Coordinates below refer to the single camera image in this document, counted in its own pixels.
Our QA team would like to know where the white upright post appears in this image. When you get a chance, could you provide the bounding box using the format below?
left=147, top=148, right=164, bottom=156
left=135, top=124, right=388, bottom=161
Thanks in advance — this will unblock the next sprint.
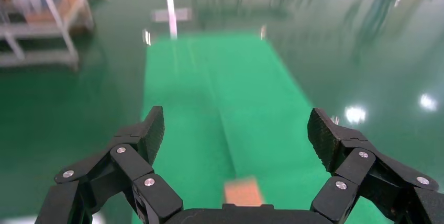
left=163, top=0, right=179, bottom=40

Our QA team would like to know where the grey metal shelf rack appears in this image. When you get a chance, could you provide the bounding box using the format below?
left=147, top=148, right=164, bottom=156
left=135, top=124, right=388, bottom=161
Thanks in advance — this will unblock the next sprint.
left=0, top=0, right=95, bottom=71

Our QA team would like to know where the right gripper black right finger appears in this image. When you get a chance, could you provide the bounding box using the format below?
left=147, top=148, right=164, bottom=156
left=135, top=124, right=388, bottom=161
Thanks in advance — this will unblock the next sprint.
left=307, top=108, right=444, bottom=224

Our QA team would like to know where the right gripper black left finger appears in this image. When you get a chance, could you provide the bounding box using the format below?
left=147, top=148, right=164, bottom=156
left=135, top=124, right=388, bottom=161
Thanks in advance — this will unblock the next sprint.
left=35, top=106, right=183, bottom=224

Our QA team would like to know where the small brown cardboard box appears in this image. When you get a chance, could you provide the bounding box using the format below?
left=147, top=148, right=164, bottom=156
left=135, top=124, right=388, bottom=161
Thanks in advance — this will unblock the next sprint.
left=224, top=177, right=264, bottom=206

